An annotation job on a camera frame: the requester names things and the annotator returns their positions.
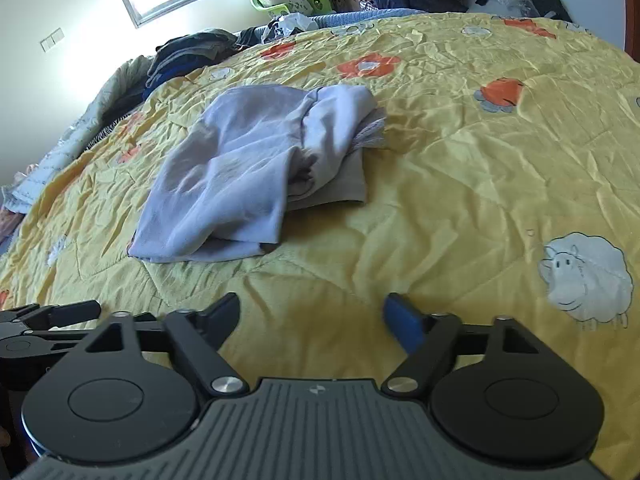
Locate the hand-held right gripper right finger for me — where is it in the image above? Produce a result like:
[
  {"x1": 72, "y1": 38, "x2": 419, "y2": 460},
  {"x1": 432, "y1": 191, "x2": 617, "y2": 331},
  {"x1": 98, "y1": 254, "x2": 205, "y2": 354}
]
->
[{"x1": 380, "y1": 292, "x2": 551, "y2": 403}]

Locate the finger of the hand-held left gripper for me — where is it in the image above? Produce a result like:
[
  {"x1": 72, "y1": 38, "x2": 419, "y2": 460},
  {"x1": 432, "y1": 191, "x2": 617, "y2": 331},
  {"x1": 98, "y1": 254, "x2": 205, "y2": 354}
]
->
[{"x1": 0, "y1": 300, "x2": 102, "y2": 335}]

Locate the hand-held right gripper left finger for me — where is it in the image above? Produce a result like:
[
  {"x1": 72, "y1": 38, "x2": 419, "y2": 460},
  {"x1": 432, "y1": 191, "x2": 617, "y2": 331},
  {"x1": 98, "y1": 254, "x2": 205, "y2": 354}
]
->
[{"x1": 75, "y1": 292, "x2": 251, "y2": 403}]

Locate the lavender long-sleeve shirt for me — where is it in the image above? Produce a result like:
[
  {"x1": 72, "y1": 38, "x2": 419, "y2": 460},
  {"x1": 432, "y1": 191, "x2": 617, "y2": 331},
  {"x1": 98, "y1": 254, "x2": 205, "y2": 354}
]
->
[{"x1": 127, "y1": 84, "x2": 388, "y2": 265}]

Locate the stack of dark folded clothes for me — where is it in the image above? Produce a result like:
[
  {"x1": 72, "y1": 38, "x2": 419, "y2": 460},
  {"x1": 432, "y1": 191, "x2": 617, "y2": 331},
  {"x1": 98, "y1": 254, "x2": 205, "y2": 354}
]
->
[{"x1": 142, "y1": 30, "x2": 241, "y2": 101}]

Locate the yellow carrot and sheep quilt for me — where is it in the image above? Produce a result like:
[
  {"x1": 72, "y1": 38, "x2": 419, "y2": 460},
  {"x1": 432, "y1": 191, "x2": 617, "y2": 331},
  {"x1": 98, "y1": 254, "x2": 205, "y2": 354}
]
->
[{"x1": 0, "y1": 10, "x2": 640, "y2": 386}]

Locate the grey quilted blanket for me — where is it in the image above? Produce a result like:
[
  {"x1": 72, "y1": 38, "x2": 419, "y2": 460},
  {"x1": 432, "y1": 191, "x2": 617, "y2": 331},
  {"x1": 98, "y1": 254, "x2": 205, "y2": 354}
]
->
[{"x1": 0, "y1": 55, "x2": 151, "y2": 216}]

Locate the black and white striped cloth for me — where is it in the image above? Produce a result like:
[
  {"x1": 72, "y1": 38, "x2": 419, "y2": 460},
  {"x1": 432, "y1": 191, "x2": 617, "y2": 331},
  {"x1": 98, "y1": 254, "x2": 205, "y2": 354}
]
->
[{"x1": 82, "y1": 110, "x2": 143, "y2": 153}]

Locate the white plastic bag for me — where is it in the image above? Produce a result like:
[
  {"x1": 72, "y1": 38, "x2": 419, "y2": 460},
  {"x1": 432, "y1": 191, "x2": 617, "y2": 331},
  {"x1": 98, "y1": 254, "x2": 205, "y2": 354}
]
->
[{"x1": 267, "y1": 12, "x2": 321, "y2": 38}]

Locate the blue knitted blanket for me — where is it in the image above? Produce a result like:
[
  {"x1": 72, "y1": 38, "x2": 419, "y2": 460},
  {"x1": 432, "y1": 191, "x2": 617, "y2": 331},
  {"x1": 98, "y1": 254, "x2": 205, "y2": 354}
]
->
[{"x1": 300, "y1": 7, "x2": 431, "y2": 31}]

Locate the wooden cabinet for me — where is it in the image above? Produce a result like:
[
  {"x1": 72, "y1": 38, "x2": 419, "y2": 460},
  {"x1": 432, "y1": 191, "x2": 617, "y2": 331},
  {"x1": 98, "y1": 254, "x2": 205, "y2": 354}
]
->
[{"x1": 622, "y1": 0, "x2": 640, "y2": 61}]

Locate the wall light switch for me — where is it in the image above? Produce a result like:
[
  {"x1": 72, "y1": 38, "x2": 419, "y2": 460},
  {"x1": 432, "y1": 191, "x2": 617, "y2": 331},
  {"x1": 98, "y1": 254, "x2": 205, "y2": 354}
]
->
[{"x1": 40, "y1": 27, "x2": 66, "y2": 53}]

